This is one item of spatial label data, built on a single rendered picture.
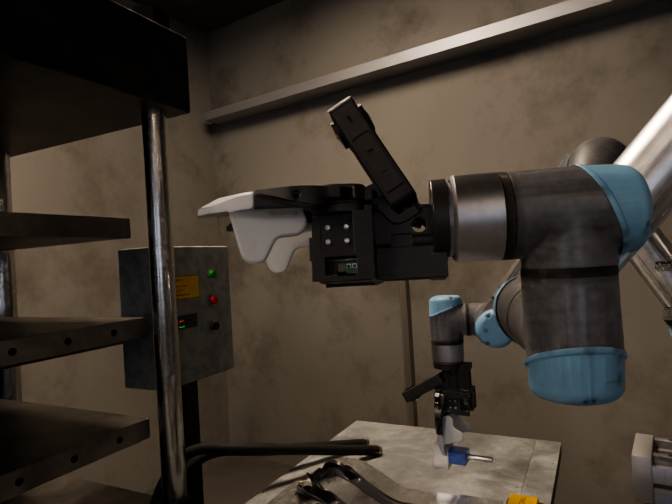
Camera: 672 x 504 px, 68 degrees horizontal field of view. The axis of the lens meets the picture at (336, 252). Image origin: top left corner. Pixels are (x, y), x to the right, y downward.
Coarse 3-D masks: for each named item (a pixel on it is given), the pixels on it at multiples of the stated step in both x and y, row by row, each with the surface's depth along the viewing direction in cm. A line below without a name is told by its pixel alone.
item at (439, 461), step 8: (448, 448) 117; (456, 448) 118; (464, 448) 118; (440, 456) 117; (448, 456) 116; (456, 456) 116; (464, 456) 115; (472, 456) 116; (480, 456) 115; (440, 464) 117; (448, 464) 116; (456, 464) 116; (464, 464) 115
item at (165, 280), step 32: (160, 128) 125; (0, 160) 156; (160, 160) 124; (0, 192) 156; (160, 192) 124; (160, 224) 124; (0, 256) 155; (160, 256) 124; (0, 288) 155; (160, 288) 123; (160, 320) 123; (160, 352) 123; (0, 384) 154; (160, 384) 123; (160, 416) 123; (160, 448) 124
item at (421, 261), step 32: (352, 192) 42; (320, 224) 43; (352, 224) 42; (384, 224) 43; (416, 224) 43; (448, 224) 40; (320, 256) 41; (352, 256) 44; (384, 256) 42; (416, 256) 42; (448, 256) 42
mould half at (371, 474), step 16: (352, 464) 115; (368, 464) 117; (320, 480) 108; (336, 480) 108; (368, 480) 111; (384, 480) 113; (288, 496) 117; (352, 496) 104; (368, 496) 106; (400, 496) 109; (416, 496) 109; (432, 496) 108; (448, 496) 107; (464, 496) 106
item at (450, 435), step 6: (444, 420) 116; (450, 420) 115; (444, 426) 116; (450, 426) 115; (444, 432) 115; (450, 432) 115; (456, 432) 114; (438, 438) 115; (444, 438) 115; (450, 438) 114; (456, 438) 114; (462, 438) 113; (438, 444) 116; (444, 444) 115; (444, 450) 115
